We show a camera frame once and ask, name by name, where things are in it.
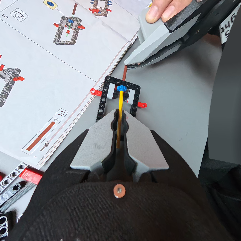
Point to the black lego frame assembly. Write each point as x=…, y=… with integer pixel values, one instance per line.
x=120, y=82

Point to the brown lego axle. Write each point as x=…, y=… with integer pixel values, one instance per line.
x=125, y=73

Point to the person's right hand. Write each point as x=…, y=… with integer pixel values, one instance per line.
x=169, y=9

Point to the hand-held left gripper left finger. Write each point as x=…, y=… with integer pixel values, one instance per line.
x=94, y=143

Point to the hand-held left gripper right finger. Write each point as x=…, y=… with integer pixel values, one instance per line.
x=143, y=146

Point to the person's dark clothing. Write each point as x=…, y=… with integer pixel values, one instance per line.
x=226, y=197

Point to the pile of lego pieces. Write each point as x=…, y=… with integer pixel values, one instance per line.
x=32, y=175

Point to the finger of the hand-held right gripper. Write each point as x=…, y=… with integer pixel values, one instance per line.
x=165, y=54
x=150, y=43

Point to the blue lego gear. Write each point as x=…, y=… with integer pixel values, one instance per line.
x=121, y=88

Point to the lego instruction booklet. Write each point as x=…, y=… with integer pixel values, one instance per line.
x=56, y=84

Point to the yellow lego axle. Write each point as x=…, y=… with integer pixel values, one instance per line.
x=120, y=105

